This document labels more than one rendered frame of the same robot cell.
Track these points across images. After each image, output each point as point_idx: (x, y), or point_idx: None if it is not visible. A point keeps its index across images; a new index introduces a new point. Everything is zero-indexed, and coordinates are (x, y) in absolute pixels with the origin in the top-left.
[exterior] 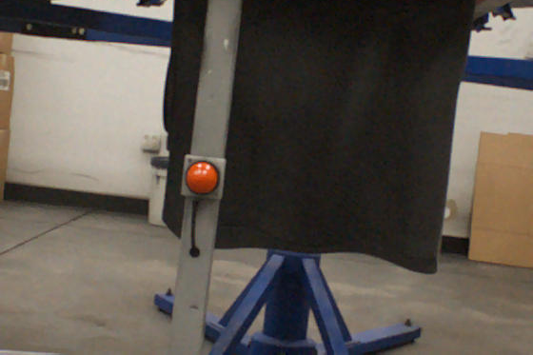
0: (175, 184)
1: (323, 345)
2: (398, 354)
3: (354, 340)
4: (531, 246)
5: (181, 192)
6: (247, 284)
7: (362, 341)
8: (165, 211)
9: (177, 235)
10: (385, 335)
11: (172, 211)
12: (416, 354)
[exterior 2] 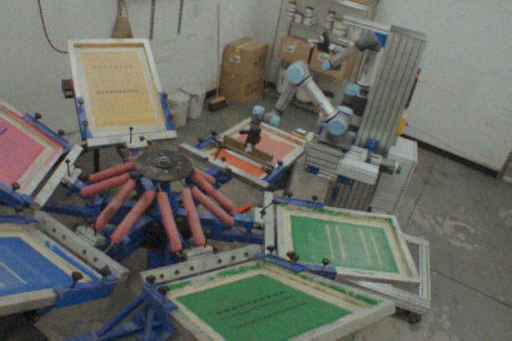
0: (285, 182)
1: (118, 330)
2: (61, 339)
3: (94, 332)
4: None
5: (296, 165)
6: (151, 330)
7: (88, 334)
8: (285, 187)
9: (282, 189)
10: (62, 340)
11: (284, 186)
12: (50, 337)
